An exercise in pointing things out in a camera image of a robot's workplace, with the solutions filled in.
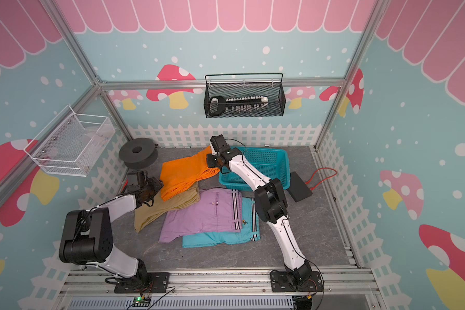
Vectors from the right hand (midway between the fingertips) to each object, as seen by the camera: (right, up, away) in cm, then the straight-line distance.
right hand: (210, 160), depth 97 cm
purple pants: (+5, -24, -8) cm, 25 cm away
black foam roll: (-44, +4, +14) cm, 46 cm away
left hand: (-24, -13, -1) cm, 27 cm away
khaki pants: (-28, -26, -10) cm, 39 cm away
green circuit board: (-23, -55, -24) cm, 64 cm away
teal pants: (+19, -32, -14) cm, 40 cm away
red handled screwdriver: (-48, -14, +9) cm, 51 cm away
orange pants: (-17, -8, +2) cm, 19 cm away
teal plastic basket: (+35, -1, +12) cm, 37 cm away
